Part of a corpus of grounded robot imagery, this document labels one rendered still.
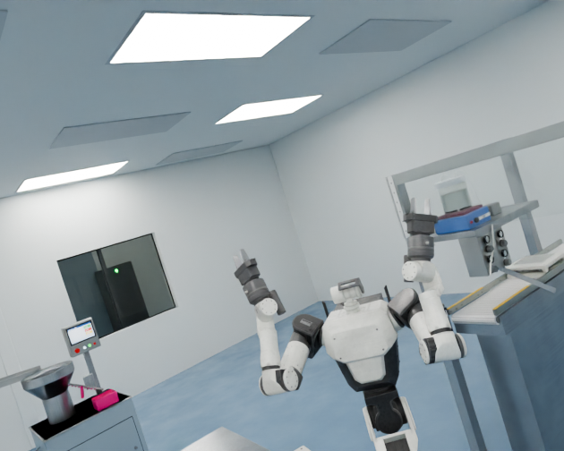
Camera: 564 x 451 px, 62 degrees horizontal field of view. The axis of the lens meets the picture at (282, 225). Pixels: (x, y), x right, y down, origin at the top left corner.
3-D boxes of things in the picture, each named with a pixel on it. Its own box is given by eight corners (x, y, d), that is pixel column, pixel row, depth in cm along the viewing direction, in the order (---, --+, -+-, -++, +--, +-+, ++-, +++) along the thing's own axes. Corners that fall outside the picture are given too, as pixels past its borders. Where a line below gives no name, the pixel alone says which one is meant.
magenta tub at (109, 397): (98, 412, 338) (95, 400, 338) (94, 409, 348) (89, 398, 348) (120, 401, 348) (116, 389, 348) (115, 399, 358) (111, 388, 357)
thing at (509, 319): (506, 336, 230) (499, 316, 230) (456, 333, 254) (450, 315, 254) (611, 255, 302) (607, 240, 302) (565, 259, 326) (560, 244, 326)
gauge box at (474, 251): (489, 276, 224) (476, 236, 223) (469, 277, 233) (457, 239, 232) (512, 261, 236) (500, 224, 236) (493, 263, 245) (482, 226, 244)
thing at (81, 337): (89, 404, 367) (63, 327, 365) (85, 402, 375) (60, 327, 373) (116, 389, 382) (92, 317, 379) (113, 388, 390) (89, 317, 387)
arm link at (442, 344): (415, 300, 153) (434, 359, 144) (447, 294, 153) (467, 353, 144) (409, 310, 162) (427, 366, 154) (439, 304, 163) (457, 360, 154)
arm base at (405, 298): (413, 343, 178) (405, 323, 188) (441, 325, 175) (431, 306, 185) (390, 320, 172) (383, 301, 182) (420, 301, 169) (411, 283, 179)
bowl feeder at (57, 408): (42, 435, 326) (25, 384, 325) (32, 426, 354) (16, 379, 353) (110, 401, 357) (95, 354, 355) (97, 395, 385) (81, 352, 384)
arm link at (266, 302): (245, 301, 183) (258, 327, 179) (248, 292, 173) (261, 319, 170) (271, 289, 187) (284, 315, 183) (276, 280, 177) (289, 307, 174)
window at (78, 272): (81, 347, 598) (53, 260, 595) (81, 347, 599) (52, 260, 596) (176, 307, 684) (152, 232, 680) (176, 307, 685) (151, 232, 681)
